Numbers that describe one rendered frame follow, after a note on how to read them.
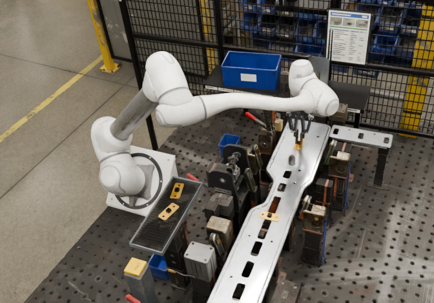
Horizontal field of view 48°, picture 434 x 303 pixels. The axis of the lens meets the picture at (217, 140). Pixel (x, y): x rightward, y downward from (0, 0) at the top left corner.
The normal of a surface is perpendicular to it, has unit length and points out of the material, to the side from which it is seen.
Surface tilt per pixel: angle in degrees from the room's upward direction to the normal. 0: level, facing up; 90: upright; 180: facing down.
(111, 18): 90
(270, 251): 0
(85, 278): 0
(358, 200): 0
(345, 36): 90
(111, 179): 48
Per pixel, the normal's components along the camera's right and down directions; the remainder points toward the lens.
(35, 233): -0.09, -0.76
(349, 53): -0.38, 0.63
